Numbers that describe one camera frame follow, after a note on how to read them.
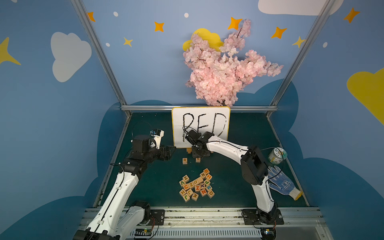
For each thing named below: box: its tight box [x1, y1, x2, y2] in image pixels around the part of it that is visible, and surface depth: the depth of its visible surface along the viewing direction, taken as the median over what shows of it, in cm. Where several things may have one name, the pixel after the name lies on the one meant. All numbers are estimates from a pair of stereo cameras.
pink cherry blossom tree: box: [183, 19, 284, 107], surface depth 71 cm
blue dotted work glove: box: [267, 165, 303, 201], surface depth 86 cm
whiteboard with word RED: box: [171, 106, 231, 149], surface depth 90 cm
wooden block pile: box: [179, 168, 215, 203], surface depth 84 cm
